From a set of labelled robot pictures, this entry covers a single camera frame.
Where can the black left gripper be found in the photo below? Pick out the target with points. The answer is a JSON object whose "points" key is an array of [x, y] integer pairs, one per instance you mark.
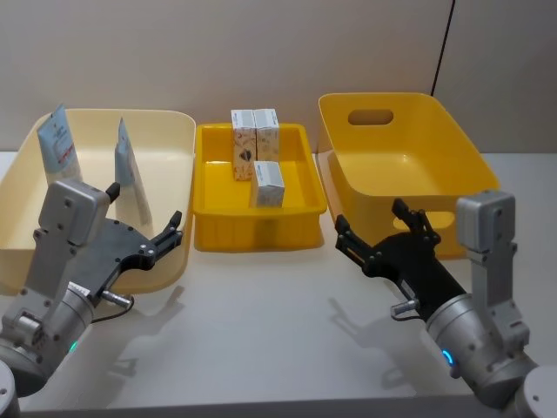
{"points": [[111, 248]]}

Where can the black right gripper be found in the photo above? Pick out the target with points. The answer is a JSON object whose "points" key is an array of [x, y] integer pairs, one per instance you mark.
{"points": [[418, 274]]}

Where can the narrow white blue tube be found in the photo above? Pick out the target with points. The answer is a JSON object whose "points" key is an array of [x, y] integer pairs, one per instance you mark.
{"points": [[128, 174]]}

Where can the large cream plastic bin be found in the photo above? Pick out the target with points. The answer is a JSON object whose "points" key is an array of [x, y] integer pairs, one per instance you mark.
{"points": [[167, 143]]}

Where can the shallow yellow plastic tray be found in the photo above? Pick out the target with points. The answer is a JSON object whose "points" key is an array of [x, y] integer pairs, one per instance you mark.
{"points": [[217, 196]]}

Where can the wide white blue tube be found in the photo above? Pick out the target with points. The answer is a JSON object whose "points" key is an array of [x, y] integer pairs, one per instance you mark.
{"points": [[58, 143]]}

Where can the tall carton with dark print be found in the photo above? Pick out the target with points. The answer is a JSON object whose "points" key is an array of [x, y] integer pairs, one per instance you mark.
{"points": [[243, 148]]}

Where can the small white grey carton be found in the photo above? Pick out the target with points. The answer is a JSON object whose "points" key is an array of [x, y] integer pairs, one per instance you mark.
{"points": [[267, 185]]}

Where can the tall pale patterned carton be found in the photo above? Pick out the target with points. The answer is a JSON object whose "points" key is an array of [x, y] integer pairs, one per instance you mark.
{"points": [[267, 137]]}

